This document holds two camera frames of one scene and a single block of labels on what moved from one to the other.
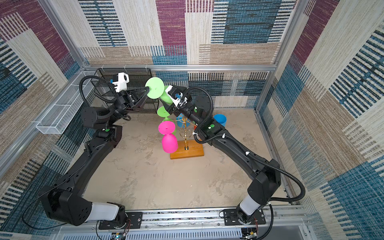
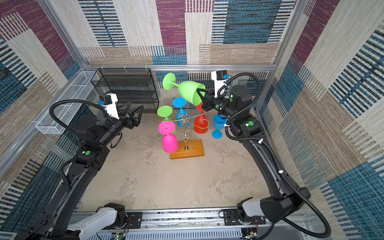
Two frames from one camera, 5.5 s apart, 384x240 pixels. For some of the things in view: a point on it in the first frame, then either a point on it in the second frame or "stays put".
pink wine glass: x=169 y=141 stays put
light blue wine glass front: x=221 y=118 stays put
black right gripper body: x=176 y=111 -> x=220 y=104
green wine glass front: x=157 y=89 -> x=188 y=90
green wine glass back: x=162 y=112 stays put
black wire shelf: x=129 y=78 stays put
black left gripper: x=126 y=101 -> x=132 y=122
